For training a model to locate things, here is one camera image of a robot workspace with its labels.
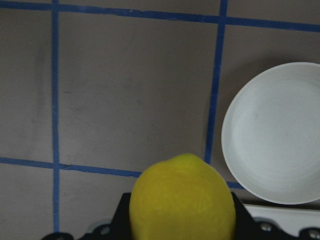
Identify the white round plate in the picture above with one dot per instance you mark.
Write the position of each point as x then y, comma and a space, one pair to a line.
270, 136

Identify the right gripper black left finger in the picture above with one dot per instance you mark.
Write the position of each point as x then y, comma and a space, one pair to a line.
119, 228

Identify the yellow lemon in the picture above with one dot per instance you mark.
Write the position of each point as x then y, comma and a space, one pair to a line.
182, 198

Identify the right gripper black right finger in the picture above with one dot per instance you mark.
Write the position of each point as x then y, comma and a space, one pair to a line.
246, 228

